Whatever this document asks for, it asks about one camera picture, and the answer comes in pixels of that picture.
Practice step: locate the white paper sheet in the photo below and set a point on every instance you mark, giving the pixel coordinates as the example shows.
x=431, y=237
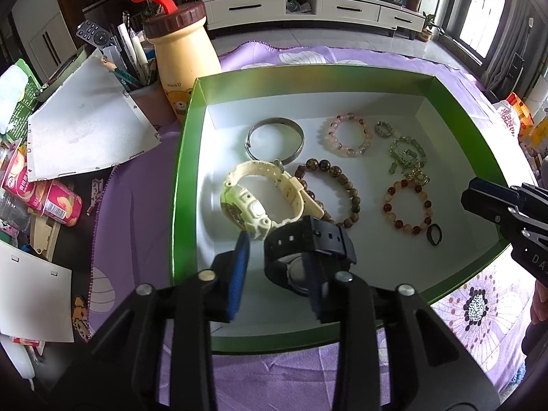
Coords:
x=85, y=124

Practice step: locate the silver bangle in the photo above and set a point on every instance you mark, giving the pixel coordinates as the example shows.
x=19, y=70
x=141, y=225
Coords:
x=299, y=137

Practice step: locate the black wristwatch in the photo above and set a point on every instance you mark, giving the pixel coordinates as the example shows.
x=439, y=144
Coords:
x=308, y=239

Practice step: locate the pen holder cup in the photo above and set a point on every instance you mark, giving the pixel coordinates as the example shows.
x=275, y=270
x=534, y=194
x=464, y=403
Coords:
x=150, y=102

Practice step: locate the white card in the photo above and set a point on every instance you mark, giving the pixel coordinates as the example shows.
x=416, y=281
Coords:
x=34, y=295

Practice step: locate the small potted plant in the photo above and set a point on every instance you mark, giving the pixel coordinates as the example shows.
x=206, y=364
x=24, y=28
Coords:
x=428, y=32

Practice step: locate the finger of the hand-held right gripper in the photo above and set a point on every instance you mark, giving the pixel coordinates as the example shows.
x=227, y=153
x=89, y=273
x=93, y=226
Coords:
x=479, y=203
x=488, y=186

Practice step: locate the grey remote control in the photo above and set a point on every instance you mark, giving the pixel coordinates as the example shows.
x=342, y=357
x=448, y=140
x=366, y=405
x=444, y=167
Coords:
x=92, y=32

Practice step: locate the pink yogurt cup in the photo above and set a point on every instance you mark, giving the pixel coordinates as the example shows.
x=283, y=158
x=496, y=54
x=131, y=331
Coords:
x=21, y=180

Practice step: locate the green cardboard box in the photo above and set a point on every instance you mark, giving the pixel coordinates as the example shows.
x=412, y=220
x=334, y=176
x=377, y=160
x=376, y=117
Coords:
x=184, y=180

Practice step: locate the grey curtain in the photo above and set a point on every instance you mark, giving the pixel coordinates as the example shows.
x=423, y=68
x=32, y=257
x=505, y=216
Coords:
x=509, y=51

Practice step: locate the green pencil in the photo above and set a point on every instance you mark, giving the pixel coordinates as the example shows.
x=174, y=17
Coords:
x=120, y=72

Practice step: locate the yellow carton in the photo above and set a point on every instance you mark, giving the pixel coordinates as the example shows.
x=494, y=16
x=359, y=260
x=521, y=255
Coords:
x=524, y=111

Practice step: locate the white tv cabinet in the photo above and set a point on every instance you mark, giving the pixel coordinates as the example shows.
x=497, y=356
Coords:
x=342, y=8

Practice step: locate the white pen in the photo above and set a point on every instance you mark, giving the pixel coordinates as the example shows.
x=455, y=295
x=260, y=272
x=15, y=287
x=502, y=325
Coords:
x=139, y=60

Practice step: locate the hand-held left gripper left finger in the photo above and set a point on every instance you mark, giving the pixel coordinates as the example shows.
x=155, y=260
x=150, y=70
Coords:
x=239, y=278

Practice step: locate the white red printed plastic bag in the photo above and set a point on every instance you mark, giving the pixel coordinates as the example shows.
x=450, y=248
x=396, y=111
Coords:
x=507, y=117

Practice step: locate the person's right hand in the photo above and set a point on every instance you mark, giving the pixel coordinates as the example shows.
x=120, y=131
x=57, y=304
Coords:
x=540, y=304

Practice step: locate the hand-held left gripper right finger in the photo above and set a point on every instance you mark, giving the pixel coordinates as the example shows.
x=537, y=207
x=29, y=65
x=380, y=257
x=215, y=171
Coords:
x=317, y=304

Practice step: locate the wooden piece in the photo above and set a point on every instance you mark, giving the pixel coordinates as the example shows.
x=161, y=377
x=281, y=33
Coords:
x=43, y=237

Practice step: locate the green snack packet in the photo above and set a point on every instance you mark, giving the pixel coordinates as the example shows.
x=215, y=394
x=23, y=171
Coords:
x=21, y=98

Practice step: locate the purple floral cloth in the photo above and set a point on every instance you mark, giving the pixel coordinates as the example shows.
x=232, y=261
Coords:
x=471, y=351

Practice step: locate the pink drink can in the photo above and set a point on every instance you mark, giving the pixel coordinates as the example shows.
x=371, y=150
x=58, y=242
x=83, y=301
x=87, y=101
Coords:
x=64, y=203

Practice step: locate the barred window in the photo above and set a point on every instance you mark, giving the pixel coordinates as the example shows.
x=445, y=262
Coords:
x=483, y=8

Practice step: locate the cream wristwatch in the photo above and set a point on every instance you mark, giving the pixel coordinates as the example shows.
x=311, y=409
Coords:
x=244, y=205

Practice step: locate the cream bottle brown cap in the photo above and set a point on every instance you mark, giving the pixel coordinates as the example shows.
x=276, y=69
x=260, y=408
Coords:
x=184, y=64

